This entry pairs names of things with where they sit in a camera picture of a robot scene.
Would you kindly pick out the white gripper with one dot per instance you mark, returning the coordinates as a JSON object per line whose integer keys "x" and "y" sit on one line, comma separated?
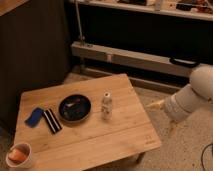
{"x": 179, "y": 106}

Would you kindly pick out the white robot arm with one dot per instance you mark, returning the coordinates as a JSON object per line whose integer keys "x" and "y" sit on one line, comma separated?
{"x": 201, "y": 81}

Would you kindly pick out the small white bottle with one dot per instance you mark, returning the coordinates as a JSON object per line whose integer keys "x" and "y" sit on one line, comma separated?
{"x": 106, "y": 106}

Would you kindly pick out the metal shelf rack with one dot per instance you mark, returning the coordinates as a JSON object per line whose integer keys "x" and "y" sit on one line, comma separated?
{"x": 114, "y": 37}

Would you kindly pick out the black round bowl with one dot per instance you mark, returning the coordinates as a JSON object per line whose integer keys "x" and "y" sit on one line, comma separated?
{"x": 74, "y": 108}

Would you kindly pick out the wooden low table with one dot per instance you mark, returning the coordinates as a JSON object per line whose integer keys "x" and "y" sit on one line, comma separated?
{"x": 94, "y": 141}

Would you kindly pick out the black white striped block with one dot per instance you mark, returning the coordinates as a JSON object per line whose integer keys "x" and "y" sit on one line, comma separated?
{"x": 52, "y": 121}

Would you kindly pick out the blue sponge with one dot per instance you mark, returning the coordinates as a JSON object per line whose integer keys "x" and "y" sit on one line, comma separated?
{"x": 34, "y": 117}

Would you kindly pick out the white cup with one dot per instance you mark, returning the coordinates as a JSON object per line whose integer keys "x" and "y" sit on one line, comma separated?
{"x": 25, "y": 148}

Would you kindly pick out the orange object in cup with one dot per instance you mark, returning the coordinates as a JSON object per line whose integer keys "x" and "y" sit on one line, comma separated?
{"x": 17, "y": 156}

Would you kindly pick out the black handle on shelf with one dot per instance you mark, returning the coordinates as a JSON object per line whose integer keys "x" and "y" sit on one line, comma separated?
{"x": 183, "y": 63}

